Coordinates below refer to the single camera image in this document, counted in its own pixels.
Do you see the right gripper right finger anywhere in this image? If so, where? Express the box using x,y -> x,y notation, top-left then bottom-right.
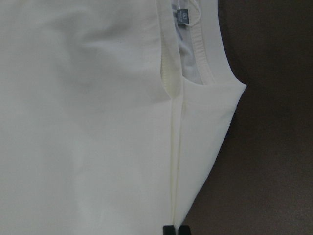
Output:
178,220 -> 190,235

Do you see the cream long sleeve shirt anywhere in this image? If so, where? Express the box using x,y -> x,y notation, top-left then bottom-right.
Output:
0,0 -> 246,235

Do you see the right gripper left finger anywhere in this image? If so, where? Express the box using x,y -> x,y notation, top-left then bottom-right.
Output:
163,221 -> 176,235

